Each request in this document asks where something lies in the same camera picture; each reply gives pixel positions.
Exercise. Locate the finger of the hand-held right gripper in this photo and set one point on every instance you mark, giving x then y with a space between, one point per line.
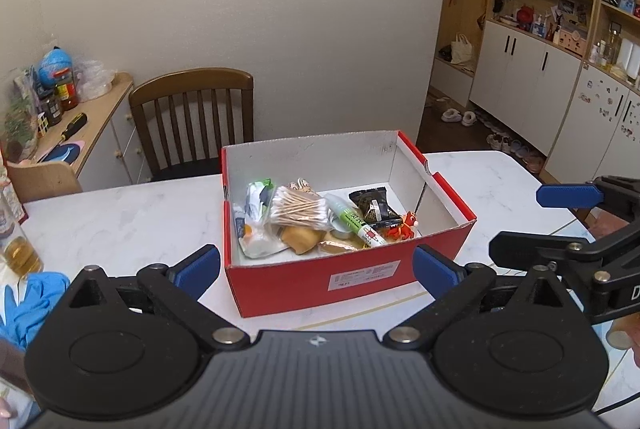
570 195
530 249

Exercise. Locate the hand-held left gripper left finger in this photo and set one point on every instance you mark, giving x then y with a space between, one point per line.
197 269

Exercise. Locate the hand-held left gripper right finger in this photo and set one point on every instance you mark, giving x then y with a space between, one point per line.
435 269

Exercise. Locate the white plastic packet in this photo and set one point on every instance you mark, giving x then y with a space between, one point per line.
262 241

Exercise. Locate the black snack packet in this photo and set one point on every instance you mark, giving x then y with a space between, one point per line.
375 206

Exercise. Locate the white green correction pen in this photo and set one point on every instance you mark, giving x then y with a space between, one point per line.
357 224

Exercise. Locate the bread slice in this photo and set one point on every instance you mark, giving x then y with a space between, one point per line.
340 247

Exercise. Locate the red cardboard box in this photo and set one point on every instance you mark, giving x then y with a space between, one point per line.
310 279

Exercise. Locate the bag of cotton swabs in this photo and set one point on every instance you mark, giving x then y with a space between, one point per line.
297 206

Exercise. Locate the person's right hand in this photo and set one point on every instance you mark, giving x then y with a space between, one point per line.
622 339

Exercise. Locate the pink towel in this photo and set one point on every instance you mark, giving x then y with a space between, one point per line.
612 224

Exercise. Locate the white cabinet with stickers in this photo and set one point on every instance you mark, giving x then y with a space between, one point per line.
595 124

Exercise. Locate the white sneaker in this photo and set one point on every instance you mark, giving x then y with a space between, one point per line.
495 141
507 145

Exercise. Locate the white lower cabinet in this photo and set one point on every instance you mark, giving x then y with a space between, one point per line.
525 84

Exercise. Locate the white slipper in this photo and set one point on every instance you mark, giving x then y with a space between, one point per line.
451 115
468 119

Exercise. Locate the white wooden sideboard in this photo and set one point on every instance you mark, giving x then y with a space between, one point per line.
105 144

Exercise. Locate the blue cloth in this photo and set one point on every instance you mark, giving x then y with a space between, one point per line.
35 304

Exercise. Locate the blue mouse pad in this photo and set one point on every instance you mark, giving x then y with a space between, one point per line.
62 153

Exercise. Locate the glass of yellow tea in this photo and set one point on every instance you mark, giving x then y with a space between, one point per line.
20 249

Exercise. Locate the white tote bag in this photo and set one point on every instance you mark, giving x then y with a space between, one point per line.
461 50

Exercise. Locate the red ornament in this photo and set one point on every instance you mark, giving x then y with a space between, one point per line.
525 18

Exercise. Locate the brown slatted wooden chair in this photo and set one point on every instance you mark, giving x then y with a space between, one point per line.
190 81

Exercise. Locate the black yellow screwdriver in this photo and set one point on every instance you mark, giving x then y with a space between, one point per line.
74 126

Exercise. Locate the dark glass jar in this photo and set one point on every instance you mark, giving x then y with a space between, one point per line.
51 111

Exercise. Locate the clear plastic bag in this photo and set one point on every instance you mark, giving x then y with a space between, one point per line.
96 79

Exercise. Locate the red sauce jar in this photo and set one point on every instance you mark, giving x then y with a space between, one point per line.
67 96

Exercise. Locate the green plant packet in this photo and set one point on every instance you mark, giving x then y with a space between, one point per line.
22 119

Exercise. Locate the blue globe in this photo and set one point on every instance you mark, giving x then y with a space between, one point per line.
56 66

